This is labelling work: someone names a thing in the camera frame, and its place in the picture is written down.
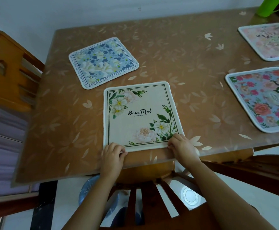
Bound person's right hand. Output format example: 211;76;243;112
166;134;201;167

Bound floral patterned table cover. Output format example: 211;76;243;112
11;7;279;188

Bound pink rose placemat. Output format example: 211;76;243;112
225;67;279;133

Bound blue floral placemat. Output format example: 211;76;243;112
69;37;140;90

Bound green plastic cup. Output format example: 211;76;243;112
255;0;279;17

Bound wooden chair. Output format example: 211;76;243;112
0;31;45;112
106;160;216;230
199;148;279;199

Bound cream floral placemat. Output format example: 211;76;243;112
103;81;186;153

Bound person's right forearm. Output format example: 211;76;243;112
183;157;279;230

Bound person's left hand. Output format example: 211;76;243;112
101;143;128;179

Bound blue plastic stool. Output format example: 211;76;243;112
81;175;130;222

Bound person's left forearm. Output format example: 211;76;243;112
51;169;119;230

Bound pale pink floral placemat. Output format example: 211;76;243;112
237;23;279;61

